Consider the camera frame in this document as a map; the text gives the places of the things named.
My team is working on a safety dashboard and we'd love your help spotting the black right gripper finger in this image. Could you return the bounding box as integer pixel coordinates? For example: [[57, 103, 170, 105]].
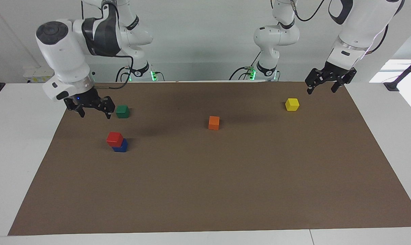
[[64, 98, 87, 119], [96, 96, 116, 120]]

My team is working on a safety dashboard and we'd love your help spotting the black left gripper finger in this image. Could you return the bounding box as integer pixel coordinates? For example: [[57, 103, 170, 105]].
[[330, 70, 357, 93], [305, 67, 330, 95]]

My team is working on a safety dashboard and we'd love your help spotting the red wooden block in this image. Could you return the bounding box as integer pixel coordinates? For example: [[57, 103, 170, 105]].
[[106, 132, 124, 147]]

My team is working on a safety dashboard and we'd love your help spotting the yellow wooden block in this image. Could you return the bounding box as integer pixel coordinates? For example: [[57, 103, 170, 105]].
[[285, 98, 300, 112]]

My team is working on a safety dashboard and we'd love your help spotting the blue wooden block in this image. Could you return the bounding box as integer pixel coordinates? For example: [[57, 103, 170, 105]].
[[112, 138, 128, 152]]

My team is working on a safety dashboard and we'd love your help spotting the black angled stand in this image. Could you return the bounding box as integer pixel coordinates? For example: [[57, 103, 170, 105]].
[[383, 54, 411, 92]]

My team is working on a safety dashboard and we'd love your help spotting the white power strip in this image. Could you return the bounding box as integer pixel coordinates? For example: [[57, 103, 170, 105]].
[[23, 66, 55, 84]]

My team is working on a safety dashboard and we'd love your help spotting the brown table mat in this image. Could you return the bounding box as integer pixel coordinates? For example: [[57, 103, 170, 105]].
[[7, 81, 411, 236]]

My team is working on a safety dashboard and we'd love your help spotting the black right arm base cable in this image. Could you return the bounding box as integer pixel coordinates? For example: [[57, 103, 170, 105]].
[[115, 66, 130, 82]]

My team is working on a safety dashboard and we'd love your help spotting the black arm base cable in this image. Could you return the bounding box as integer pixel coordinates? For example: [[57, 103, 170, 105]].
[[229, 51, 261, 81], [115, 66, 130, 82]]

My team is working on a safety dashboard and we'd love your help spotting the black left arm base cable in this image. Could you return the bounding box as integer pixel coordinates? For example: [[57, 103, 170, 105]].
[[229, 51, 261, 81]]

